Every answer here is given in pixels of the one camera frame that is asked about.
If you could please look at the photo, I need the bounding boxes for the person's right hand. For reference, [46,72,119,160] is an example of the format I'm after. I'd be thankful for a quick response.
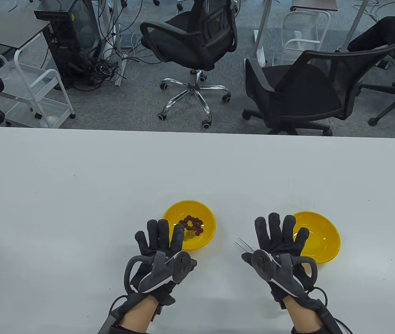
[242,213,315,309]

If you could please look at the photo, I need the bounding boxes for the person's left hand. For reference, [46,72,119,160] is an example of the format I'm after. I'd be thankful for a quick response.
[129,219,198,307]

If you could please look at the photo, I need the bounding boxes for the silver metal tweezers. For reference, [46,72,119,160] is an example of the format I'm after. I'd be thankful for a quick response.
[235,237,255,253]

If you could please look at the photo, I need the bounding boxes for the pile of dark red raisins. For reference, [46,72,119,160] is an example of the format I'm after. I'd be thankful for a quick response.
[178,215,205,234]

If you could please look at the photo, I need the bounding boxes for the yellow plastic bowl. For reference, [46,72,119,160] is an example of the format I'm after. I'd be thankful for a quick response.
[163,200,216,251]
[292,211,341,264]

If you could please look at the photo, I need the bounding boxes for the person's right forearm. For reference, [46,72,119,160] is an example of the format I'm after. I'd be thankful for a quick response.
[284,296,324,334]

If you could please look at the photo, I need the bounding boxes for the person's left forearm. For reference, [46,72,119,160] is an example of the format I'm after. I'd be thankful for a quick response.
[119,297,160,334]

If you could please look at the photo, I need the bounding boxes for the black mesh office chair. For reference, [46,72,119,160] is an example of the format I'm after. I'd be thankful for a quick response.
[242,41,395,136]

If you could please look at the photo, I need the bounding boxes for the white power strip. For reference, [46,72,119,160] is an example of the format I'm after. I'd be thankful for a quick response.
[115,56,128,86]

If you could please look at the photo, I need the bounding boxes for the white desk leg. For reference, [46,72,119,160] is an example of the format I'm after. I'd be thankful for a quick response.
[253,0,274,67]
[109,0,124,63]

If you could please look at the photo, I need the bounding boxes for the black office chair chrome base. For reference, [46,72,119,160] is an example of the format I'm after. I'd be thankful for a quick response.
[140,0,238,129]

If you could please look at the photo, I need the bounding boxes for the black computer tower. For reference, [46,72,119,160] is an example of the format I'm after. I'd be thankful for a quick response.
[34,0,102,89]

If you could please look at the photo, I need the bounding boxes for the white metal pole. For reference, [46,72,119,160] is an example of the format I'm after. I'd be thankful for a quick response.
[346,0,370,49]

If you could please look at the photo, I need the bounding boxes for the small dark top table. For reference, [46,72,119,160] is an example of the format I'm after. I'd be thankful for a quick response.
[291,0,339,12]
[0,10,52,50]

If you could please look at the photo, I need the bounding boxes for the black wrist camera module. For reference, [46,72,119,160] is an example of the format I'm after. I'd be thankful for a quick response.
[97,295,128,334]

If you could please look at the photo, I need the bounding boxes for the tangle of black cables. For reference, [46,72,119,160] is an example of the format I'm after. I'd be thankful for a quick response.
[63,0,142,92]

